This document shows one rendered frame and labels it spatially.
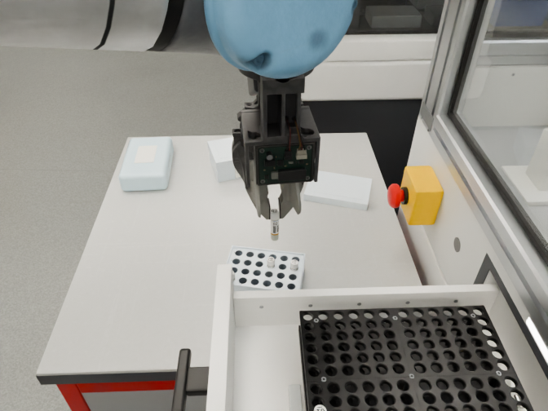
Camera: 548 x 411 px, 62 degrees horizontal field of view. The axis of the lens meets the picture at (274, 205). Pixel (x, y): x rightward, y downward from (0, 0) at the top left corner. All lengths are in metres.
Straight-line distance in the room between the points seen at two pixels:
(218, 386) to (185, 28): 0.35
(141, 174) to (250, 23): 0.78
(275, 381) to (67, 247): 1.59
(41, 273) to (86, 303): 1.22
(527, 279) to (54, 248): 1.82
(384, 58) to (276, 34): 0.97
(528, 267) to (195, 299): 0.47
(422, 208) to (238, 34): 0.60
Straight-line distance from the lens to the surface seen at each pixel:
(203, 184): 0.98
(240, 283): 0.73
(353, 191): 0.93
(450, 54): 0.75
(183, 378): 0.51
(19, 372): 1.75
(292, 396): 0.56
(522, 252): 0.57
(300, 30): 0.21
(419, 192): 0.74
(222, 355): 0.50
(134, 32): 0.21
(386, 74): 1.19
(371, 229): 0.88
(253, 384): 0.58
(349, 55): 1.15
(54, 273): 1.99
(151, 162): 0.99
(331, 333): 0.55
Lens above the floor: 1.35
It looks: 40 degrees down
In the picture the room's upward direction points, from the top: straight up
